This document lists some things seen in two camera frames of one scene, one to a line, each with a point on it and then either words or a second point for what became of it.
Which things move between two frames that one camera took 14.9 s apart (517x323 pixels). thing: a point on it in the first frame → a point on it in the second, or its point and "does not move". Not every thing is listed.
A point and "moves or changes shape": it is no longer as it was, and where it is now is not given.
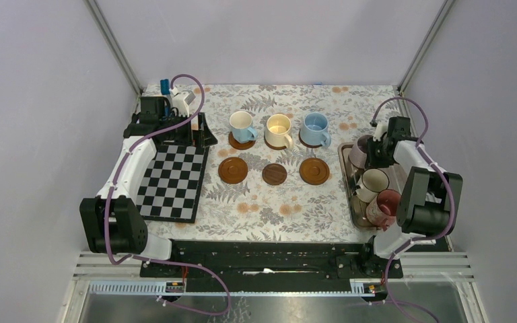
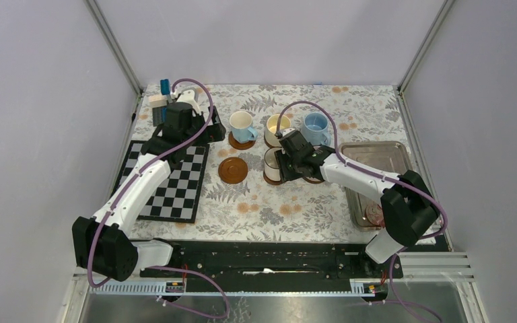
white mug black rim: x=373 y=182 moves or changes shape
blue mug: x=312 y=130 does not move
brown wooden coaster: x=237 y=145 does not move
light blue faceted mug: x=241 y=124 does not move
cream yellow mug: x=277 y=126 does not move
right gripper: x=371 y=161 → x=281 y=156
